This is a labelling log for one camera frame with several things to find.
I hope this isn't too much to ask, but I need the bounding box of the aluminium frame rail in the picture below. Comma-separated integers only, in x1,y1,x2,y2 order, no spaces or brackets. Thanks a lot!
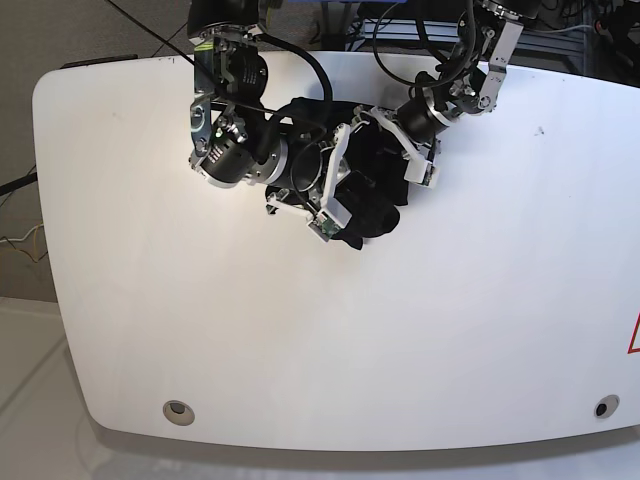
377,20,596,77

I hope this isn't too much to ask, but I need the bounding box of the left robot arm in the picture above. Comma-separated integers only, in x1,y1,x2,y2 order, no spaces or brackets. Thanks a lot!
371,0,541,161

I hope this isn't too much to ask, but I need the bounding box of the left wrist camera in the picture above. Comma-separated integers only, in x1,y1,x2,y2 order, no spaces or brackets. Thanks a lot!
404,159,440,189

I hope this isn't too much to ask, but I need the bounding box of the right table grommet hole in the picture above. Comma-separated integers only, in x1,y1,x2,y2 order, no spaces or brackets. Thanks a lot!
594,395,620,419

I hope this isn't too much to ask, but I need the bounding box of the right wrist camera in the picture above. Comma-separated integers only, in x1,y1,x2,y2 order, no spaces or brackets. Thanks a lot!
307,198,352,243

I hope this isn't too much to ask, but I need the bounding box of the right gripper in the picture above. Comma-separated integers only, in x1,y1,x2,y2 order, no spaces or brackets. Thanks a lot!
265,123,350,224

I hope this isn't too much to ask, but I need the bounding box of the yellow floor cable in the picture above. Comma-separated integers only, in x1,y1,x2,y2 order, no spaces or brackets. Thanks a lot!
0,225,49,264

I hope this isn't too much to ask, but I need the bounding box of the black T-shirt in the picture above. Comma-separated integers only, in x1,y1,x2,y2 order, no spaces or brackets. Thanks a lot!
292,98,409,250

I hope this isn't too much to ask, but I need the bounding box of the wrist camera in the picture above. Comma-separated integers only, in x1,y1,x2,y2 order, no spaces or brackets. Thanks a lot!
404,159,440,189
307,198,352,243

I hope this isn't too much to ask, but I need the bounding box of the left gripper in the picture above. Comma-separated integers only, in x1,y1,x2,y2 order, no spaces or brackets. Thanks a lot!
352,99,443,168

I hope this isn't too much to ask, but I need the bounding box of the red warning triangle sticker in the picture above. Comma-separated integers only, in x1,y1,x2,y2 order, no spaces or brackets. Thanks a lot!
627,315,640,354

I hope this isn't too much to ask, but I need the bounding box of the table grommet hole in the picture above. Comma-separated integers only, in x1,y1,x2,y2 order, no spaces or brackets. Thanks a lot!
163,400,195,426
594,395,620,419

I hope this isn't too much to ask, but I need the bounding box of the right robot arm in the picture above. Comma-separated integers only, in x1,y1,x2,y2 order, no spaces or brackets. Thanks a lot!
187,1,353,237

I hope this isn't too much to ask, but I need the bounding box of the left table grommet hole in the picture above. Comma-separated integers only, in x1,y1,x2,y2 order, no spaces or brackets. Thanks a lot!
163,400,195,426

